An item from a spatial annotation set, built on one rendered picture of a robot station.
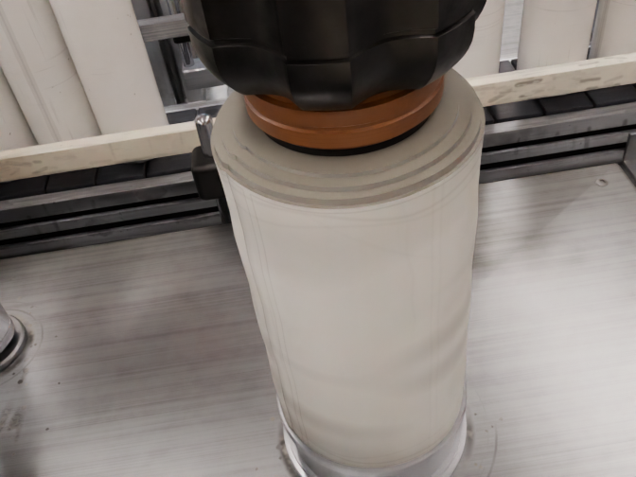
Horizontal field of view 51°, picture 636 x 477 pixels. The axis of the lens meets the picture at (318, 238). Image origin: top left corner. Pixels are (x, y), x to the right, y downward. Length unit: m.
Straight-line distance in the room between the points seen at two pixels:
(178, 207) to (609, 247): 0.30
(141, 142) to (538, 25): 0.30
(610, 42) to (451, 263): 0.38
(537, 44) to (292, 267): 0.37
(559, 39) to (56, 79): 0.36
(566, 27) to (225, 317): 0.32
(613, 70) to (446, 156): 0.36
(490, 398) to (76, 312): 0.25
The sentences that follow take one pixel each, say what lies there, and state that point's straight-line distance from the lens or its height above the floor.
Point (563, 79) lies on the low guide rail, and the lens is 0.53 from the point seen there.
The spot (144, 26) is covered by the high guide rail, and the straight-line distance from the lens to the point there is 0.54.
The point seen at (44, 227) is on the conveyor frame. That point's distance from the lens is 0.55.
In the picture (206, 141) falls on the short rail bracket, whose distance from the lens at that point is 0.44.
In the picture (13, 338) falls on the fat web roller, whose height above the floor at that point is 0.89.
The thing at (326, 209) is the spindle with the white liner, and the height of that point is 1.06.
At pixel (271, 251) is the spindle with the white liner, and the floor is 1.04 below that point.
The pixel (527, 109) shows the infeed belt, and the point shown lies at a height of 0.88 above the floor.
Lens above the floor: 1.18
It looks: 43 degrees down
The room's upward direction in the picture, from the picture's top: 8 degrees counter-clockwise
